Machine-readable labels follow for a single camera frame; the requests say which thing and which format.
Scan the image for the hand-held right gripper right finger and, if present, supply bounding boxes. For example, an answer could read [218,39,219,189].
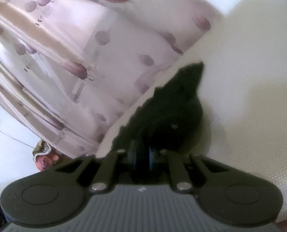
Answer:
[147,146,231,194]

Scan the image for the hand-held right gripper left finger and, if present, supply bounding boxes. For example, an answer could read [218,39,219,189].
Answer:
[53,140,140,194]

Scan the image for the black small garment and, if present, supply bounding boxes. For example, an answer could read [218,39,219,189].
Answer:
[110,61,205,161]

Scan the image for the red floral bag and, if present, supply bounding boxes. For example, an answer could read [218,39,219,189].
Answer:
[32,140,64,172]

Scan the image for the leaf print curtain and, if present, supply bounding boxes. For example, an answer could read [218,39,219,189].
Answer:
[0,0,212,160]

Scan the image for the thin grey cord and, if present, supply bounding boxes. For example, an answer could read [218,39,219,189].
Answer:
[0,118,36,149]

